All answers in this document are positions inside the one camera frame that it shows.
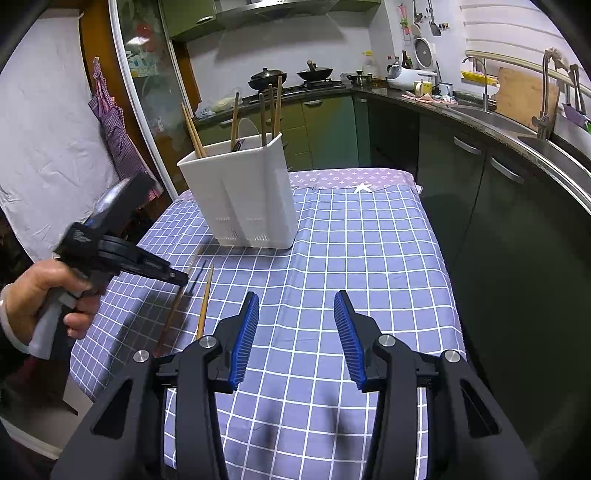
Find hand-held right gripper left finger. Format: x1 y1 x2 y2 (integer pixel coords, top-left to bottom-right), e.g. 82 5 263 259
50 291 260 480

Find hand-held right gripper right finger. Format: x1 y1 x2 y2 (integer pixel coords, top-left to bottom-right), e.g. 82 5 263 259
333 290 541 480

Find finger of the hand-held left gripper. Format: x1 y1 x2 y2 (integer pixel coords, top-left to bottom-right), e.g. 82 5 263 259
133 248 175 274
137 267 190 288

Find single wooden chopstick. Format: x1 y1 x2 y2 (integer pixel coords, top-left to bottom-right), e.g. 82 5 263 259
196 264 215 341
157 277 185 354

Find white plastic utensil holder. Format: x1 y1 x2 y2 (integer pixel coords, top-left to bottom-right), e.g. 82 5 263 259
178 133 298 250

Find bunch of wooden chopsticks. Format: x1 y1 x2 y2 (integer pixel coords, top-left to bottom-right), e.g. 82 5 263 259
180 76 283 160

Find person's left forearm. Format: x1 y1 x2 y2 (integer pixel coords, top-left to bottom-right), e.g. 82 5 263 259
0 284 31 384

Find person's left hand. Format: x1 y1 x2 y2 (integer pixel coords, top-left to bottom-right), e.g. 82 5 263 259
9 259 100 347

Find purple checked apron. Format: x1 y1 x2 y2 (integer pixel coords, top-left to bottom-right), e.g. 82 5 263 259
89 56 162 201

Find blue checked tablecloth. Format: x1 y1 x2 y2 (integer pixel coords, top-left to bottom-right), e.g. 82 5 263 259
69 182 467 480

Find white framed glass door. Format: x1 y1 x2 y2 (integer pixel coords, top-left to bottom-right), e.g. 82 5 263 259
108 0 204 195

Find plastic bag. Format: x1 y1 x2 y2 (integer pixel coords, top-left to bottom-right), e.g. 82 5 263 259
196 96 243 116

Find purple patterned cloth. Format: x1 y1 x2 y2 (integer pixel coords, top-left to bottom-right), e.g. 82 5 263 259
175 167 423 201

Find black lidded wok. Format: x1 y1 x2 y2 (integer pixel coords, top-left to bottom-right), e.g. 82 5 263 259
248 67 288 90

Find gas stove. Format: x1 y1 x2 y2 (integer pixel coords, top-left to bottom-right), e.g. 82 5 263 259
245 80 347 96

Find white plastic basin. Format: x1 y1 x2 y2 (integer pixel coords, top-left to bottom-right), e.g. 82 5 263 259
0 415 61 459

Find green kitchen cabinets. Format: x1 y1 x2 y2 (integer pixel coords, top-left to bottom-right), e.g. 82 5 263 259
194 88 591 480

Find black open wok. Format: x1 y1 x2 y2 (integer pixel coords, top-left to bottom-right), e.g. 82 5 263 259
295 60 334 84

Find steel range hood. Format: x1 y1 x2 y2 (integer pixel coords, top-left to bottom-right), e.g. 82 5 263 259
215 0 342 18

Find dark kitchen countertop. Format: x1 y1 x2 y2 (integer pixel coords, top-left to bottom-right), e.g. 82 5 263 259
191 80 591 213

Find pink cloth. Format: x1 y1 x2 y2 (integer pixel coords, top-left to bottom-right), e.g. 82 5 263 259
401 92 458 106

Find steel kitchen sink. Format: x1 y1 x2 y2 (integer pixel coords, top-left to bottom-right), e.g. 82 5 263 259
450 104 536 134

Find white countertop appliance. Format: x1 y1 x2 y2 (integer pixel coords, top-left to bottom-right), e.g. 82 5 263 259
386 64 437 90

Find large steel sink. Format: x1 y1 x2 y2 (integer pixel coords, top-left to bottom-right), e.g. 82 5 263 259
517 134 591 185

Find chrome sink faucet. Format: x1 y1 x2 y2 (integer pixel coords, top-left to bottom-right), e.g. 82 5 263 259
462 55 491 112

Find yellow tray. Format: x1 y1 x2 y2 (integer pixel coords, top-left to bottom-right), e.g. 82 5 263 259
461 69 499 86

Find white rice cooker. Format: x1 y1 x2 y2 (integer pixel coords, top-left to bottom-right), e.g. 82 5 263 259
412 36 439 72

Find wooden cutting board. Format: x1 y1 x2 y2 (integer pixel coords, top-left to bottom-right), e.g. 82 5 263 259
496 67 561 127

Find tall chrome faucet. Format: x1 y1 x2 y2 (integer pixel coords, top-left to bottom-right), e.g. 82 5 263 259
531 48 561 139

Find purple container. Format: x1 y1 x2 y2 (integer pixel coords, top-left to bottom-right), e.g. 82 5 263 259
561 102 591 124

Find hanging black spatula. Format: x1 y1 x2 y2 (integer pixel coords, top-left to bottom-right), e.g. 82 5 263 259
425 0 443 37

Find slim chrome faucet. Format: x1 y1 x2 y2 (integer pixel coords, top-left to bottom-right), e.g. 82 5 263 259
568 64 589 116

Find beige rag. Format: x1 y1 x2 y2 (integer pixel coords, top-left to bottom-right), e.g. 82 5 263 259
545 46 571 70

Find white wall sheet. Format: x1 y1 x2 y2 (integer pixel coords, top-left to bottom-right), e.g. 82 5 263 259
0 9 118 261

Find green wall cabinet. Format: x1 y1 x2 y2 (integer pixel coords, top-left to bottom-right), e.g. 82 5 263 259
159 0 218 42

